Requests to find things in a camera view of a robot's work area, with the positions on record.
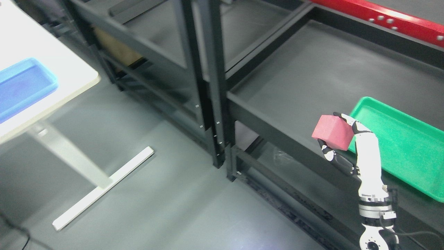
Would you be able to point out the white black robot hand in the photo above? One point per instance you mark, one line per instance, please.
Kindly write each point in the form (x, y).
(368, 166)

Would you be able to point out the pink foam block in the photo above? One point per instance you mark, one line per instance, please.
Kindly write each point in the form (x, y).
(334, 131)

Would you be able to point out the green plastic tray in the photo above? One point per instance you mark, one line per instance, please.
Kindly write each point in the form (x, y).
(411, 150)

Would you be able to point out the black metal right shelf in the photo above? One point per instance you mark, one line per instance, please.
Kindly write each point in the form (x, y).
(274, 68)

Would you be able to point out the black metal shelf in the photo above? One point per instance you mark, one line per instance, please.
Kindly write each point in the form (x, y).
(274, 68)
(165, 33)

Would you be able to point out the black metal left shelf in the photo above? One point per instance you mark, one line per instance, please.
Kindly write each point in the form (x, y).
(165, 33)

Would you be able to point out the blue plastic tray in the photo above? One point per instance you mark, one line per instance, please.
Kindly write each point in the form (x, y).
(22, 85)

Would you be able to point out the red metal beam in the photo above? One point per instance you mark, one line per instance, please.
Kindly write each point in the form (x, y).
(416, 27)

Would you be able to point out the cardboard box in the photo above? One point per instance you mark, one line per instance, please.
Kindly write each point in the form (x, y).
(120, 51)

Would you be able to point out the white desk with legs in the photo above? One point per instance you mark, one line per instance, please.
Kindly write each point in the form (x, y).
(22, 37)

